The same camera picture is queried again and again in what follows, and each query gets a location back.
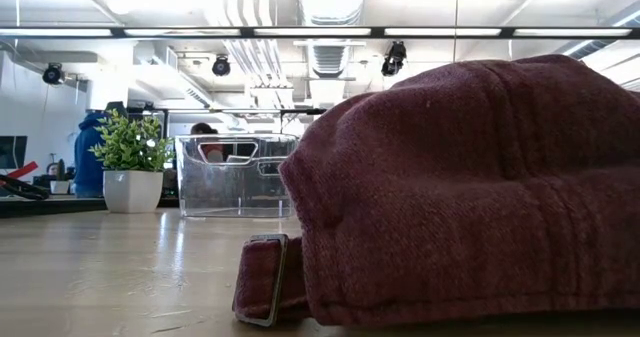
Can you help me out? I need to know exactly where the clear plastic bin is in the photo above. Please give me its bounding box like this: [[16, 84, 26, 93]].
[[174, 133, 300, 219]]

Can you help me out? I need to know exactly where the maroon baseball cap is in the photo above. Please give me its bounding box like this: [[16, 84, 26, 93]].
[[232, 54, 640, 328]]

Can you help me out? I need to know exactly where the black monitor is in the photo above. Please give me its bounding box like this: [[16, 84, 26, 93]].
[[0, 135, 29, 171]]

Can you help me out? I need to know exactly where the small cactus in white pot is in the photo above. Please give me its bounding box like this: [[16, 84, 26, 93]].
[[49, 158, 71, 196]]

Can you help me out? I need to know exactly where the green plant in white pot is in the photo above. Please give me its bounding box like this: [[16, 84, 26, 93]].
[[88, 109, 176, 214]]

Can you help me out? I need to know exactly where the silver ventilation duct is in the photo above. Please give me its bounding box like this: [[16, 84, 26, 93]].
[[299, 0, 369, 78]]

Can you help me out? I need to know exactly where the black aluminium table frame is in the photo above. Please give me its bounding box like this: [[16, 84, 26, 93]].
[[0, 195, 180, 219]]

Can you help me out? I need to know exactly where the black ceiling spotlight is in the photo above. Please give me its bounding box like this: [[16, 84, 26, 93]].
[[211, 54, 232, 77], [380, 40, 408, 77], [42, 62, 66, 86]]

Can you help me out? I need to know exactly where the black overhead light bar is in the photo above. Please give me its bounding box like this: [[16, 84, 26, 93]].
[[0, 25, 640, 41]]

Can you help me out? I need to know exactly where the black strap loop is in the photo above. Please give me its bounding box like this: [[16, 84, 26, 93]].
[[0, 174, 50, 201]]

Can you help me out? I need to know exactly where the red bar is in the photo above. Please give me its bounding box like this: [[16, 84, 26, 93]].
[[0, 160, 39, 181]]

